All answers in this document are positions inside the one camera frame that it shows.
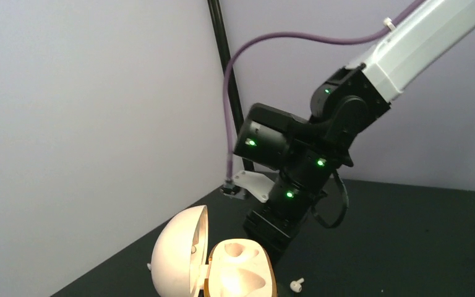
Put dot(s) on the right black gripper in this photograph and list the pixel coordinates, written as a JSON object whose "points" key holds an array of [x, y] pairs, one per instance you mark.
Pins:
{"points": [[272, 233]]}

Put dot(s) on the white earbud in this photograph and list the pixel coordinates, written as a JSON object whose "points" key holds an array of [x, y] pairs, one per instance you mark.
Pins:
{"points": [[296, 285]]}

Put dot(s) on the cream earbud charging case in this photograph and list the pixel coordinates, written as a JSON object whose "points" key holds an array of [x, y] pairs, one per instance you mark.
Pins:
{"points": [[183, 264]]}

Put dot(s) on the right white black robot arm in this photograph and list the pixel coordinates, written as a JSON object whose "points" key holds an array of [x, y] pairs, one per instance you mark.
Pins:
{"points": [[307, 153]]}

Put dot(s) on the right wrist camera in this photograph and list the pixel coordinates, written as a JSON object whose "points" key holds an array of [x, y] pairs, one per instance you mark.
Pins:
{"points": [[245, 184]]}

